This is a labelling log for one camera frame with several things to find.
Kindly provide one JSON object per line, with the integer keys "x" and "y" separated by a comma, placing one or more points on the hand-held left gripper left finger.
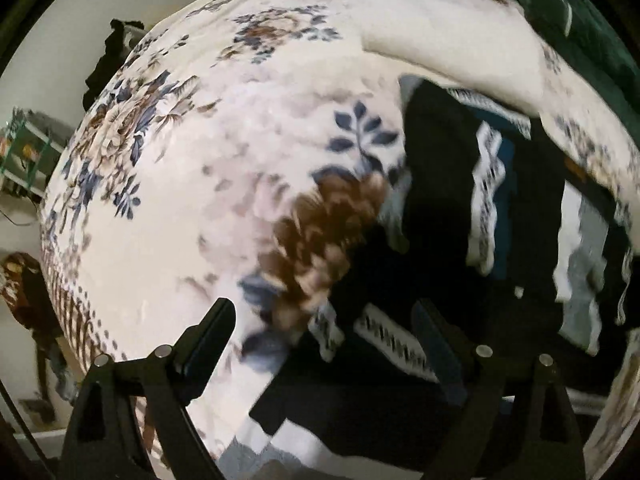
{"x": 202, "y": 355}

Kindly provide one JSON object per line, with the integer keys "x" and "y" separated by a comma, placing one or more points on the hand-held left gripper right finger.
{"x": 442, "y": 352}

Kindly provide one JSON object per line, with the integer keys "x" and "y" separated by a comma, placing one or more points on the black patterned sweater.
{"x": 435, "y": 170}

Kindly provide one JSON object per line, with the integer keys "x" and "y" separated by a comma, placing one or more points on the light grey-blue cloth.
{"x": 270, "y": 460}

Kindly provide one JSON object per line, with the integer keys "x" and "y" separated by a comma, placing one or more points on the grey and white cloth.
{"x": 575, "y": 260}

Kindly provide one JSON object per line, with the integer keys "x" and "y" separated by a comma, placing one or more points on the white floral blanket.
{"x": 225, "y": 160}

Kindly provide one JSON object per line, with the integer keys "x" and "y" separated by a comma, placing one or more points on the brown patterned object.
{"x": 20, "y": 280}

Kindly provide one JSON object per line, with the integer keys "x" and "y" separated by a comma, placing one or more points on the green metal rack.
{"x": 27, "y": 155}

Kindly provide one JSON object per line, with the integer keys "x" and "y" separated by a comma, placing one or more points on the black hanging garment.
{"x": 107, "y": 65}

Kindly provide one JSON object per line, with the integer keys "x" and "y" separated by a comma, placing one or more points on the dark green cloth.
{"x": 590, "y": 35}

